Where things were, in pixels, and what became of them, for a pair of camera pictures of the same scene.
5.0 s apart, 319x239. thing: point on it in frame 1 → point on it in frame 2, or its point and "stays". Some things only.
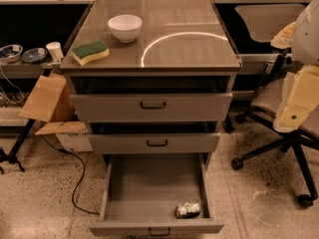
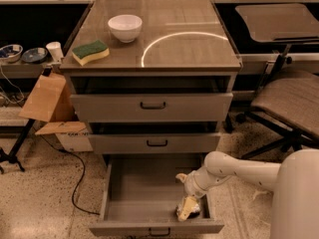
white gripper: [307, 37] → [192, 185]
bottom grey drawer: [142, 192] stays
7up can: [187, 209] stays
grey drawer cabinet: [152, 77] stays
